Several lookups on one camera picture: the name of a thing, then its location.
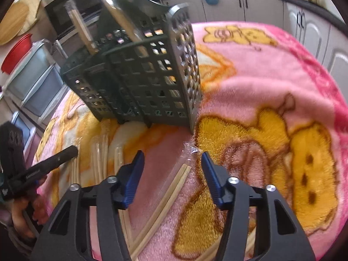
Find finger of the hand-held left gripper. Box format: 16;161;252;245
11;145;80;196

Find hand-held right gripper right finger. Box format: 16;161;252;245
201;151;316;261

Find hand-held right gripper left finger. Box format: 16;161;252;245
29;150;145;261

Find plastic-wrapped chopstick pair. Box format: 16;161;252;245
130;164;192;260
65;0;99;56

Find pile of wooden chopsticks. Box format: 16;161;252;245
71;134;257;261

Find dark green utensil basket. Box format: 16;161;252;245
60;0;203;136

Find wooden chopstick pair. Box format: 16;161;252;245
101;0;149;58

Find person's left hand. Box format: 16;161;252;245
9;192;51;238

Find clear plastic drawer unit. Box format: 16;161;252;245
3;40;70;124

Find red plastic basin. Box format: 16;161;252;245
0;34;33;74

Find pink printed blanket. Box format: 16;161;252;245
31;22;343;261

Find round wooden board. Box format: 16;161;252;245
0;0;42;46

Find black microwave oven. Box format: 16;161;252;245
44;0;105;42

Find white base cabinets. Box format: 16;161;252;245
158;0;348;87

